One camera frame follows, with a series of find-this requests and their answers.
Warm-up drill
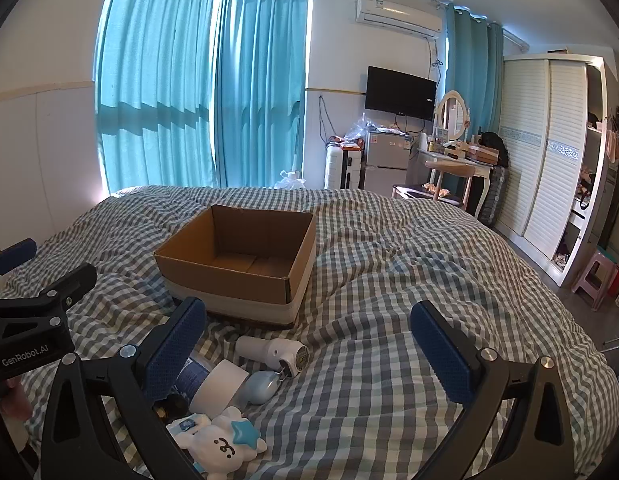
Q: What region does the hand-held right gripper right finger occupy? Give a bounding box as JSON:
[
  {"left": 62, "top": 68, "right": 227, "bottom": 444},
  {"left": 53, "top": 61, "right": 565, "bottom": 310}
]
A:
[{"left": 409, "top": 300, "right": 575, "bottom": 480}]

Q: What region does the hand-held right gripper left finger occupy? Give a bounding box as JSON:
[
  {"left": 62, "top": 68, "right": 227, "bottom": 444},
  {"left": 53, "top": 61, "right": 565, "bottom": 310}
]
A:
[{"left": 40, "top": 296, "right": 208, "bottom": 480}]

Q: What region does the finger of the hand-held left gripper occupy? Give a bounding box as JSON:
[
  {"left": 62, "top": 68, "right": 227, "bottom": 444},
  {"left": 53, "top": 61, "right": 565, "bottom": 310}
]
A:
[
  {"left": 0, "top": 262, "right": 98, "bottom": 321},
  {"left": 0, "top": 239, "right": 38, "bottom": 288}
]

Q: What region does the blue bottle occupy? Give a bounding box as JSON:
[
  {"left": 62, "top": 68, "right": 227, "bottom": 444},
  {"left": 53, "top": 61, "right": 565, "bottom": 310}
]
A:
[{"left": 174, "top": 357, "right": 213, "bottom": 401}]

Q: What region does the white tape roll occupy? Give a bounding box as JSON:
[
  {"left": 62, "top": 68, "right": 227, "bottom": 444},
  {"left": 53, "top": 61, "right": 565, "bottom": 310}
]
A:
[{"left": 190, "top": 360, "right": 250, "bottom": 413}]

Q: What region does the white handheld device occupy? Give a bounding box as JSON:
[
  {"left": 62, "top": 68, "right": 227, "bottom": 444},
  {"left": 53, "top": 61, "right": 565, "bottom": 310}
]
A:
[{"left": 234, "top": 335, "right": 310, "bottom": 377}]

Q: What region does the pale blue egg-shaped item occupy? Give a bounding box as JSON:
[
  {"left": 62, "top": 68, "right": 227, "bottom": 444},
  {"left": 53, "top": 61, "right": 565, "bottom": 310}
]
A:
[{"left": 237, "top": 370, "right": 280, "bottom": 406}]

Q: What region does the white plush toy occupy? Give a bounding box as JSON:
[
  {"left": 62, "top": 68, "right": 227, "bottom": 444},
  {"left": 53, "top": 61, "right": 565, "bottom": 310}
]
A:
[{"left": 166, "top": 406, "right": 268, "bottom": 473}]

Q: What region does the cardboard box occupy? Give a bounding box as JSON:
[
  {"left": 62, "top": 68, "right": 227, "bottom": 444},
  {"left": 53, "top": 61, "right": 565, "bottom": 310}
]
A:
[{"left": 154, "top": 204, "right": 317, "bottom": 331}]

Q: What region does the grey checked blanket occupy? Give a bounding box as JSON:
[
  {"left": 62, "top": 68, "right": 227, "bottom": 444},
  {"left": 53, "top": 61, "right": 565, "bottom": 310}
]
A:
[{"left": 0, "top": 185, "right": 619, "bottom": 480}]

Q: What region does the grey suitcase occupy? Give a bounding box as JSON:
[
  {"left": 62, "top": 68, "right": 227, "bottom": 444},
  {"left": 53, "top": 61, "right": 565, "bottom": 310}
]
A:
[{"left": 477, "top": 165, "right": 510, "bottom": 226}]

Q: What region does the white dressing table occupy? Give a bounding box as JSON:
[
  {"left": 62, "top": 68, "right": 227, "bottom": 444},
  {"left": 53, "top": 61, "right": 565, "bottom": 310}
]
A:
[{"left": 417, "top": 147, "right": 493, "bottom": 216}]

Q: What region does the wooden chair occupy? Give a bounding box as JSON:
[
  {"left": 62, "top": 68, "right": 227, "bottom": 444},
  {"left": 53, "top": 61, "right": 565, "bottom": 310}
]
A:
[{"left": 392, "top": 160, "right": 477, "bottom": 211}]

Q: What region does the pink plastic stool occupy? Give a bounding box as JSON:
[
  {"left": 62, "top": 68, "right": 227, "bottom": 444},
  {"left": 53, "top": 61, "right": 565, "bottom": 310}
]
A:
[{"left": 570, "top": 252, "right": 619, "bottom": 313}]

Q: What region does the silver small fridge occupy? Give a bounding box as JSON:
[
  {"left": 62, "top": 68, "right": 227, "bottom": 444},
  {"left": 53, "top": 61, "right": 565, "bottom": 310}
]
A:
[{"left": 364, "top": 130, "right": 413, "bottom": 192}]

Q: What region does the black bag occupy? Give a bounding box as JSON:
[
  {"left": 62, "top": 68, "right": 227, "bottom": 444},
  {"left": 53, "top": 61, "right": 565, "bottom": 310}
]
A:
[{"left": 477, "top": 131, "right": 510, "bottom": 168}]

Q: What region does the wide teal curtain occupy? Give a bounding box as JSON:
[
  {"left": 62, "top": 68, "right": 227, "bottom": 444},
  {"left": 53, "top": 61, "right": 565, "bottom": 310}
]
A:
[{"left": 92, "top": 0, "right": 220, "bottom": 196}]

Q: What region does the clear water jug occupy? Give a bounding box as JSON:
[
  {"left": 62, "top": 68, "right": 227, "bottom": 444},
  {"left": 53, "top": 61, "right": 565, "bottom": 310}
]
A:
[{"left": 274, "top": 170, "right": 308, "bottom": 191}]

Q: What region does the white ribbed suitcase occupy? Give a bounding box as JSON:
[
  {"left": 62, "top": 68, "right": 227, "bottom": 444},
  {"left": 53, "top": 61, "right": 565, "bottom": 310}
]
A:
[{"left": 325, "top": 144, "right": 365, "bottom": 191}]

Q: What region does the white sliding wardrobe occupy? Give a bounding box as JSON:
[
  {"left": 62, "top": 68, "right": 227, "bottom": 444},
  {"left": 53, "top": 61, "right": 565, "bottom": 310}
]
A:
[{"left": 494, "top": 52, "right": 619, "bottom": 288}]

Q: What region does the orange snack bag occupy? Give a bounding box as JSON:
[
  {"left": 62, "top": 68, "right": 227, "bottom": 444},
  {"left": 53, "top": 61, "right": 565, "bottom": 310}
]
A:
[{"left": 327, "top": 135, "right": 365, "bottom": 153}]

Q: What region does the oval white mirror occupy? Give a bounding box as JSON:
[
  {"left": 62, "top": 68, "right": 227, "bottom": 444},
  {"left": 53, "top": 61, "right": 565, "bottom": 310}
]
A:
[{"left": 434, "top": 90, "right": 473, "bottom": 143}]

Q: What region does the clear plastic bag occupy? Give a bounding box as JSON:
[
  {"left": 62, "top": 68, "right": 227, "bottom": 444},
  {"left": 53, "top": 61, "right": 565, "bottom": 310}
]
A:
[{"left": 345, "top": 114, "right": 385, "bottom": 141}]

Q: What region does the narrow teal curtain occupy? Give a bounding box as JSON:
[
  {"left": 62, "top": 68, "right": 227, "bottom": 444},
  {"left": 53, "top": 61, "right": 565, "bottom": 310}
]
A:
[{"left": 442, "top": 2, "right": 505, "bottom": 133}]

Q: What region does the white air conditioner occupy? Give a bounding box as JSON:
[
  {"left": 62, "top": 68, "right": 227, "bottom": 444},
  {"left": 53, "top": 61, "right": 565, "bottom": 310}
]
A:
[{"left": 354, "top": 0, "right": 444, "bottom": 40}]

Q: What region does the black wall television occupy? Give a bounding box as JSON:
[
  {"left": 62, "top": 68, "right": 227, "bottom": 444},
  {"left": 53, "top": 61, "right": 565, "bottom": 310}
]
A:
[{"left": 364, "top": 66, "right": 437, "bottom": 122}]

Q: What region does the hanging wall cable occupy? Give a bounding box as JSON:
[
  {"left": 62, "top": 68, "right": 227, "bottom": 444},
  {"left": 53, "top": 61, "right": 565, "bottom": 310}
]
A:
[{"left": 317, "top": 96, "right": 336, "bottom": 143}]

